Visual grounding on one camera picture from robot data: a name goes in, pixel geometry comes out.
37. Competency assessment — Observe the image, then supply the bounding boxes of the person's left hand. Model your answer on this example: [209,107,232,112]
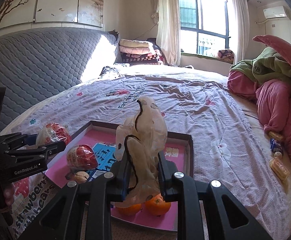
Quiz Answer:
[4,182,16,207]

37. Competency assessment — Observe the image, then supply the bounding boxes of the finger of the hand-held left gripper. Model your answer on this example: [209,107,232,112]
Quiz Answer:
[3,140,67,159]
[0,132,40,152]

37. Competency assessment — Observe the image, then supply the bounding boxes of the strawberry printed bedsheet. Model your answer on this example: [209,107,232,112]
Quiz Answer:
[0,65,291,240]

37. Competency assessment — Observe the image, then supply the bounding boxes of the small tan round fruit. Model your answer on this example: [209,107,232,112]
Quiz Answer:
[66,170,90,183]

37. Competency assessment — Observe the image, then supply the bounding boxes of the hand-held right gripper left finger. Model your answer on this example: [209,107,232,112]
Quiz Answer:
[18,154,133,240]

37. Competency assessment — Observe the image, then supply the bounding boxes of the small blue snack packet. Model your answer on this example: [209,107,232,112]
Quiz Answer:
[270,139,284,155]

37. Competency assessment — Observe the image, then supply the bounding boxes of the bun with red label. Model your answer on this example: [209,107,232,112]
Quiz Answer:
[36,122,72,147]
[66,144,98,170]

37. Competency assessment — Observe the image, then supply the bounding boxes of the white bag with black cord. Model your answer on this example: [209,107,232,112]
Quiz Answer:
[116,95,168,208]

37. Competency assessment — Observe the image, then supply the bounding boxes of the grey quilted headboard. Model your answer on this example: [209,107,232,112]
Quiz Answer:
[0,27,118,133]

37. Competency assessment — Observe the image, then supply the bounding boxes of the brown cardboard box tray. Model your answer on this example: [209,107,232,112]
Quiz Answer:
[44,120,194,234]

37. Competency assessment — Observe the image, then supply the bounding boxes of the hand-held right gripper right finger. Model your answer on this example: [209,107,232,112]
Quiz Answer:
[156,151,273,240]

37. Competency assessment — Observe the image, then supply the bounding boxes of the patterned folded blanket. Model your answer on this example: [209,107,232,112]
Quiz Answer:
[217,49,234,60]

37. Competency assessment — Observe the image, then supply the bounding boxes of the green blanket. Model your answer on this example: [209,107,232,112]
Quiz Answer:
[230,46,291,100]

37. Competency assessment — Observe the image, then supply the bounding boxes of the pink and blue book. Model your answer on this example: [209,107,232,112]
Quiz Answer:
[46,129,187,232]

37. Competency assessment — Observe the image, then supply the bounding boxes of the black and white patterned pillow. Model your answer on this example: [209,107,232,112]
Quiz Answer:
[100,64,131,79]

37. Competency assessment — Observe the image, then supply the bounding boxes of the cream curtain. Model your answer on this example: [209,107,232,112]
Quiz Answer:
[233,0,249,64]
[157,0,181,67]

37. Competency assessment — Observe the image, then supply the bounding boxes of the yellow snack packet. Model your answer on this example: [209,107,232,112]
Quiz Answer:
[269,155,290,180]
[269,131,284,142]

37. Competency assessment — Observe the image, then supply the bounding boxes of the dark framed window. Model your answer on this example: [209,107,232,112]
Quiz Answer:
[178,0,236,57]

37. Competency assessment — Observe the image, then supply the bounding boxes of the orange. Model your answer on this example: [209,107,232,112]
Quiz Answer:
[145,194,171,216]
[117,202,143,215]

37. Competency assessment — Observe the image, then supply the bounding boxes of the painted wall cabinet panels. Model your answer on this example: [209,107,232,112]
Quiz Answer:
[0,0,105,34]

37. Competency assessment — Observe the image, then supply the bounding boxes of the stack of folded blankets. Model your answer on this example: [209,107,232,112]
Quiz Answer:
[118,39,164,65]

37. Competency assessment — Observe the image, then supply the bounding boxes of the pink quilt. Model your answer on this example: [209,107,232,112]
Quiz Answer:
[227,70,291,193]

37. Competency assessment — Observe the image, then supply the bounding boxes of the white air conditioner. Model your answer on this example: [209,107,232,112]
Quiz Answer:
[263,6,291,20]

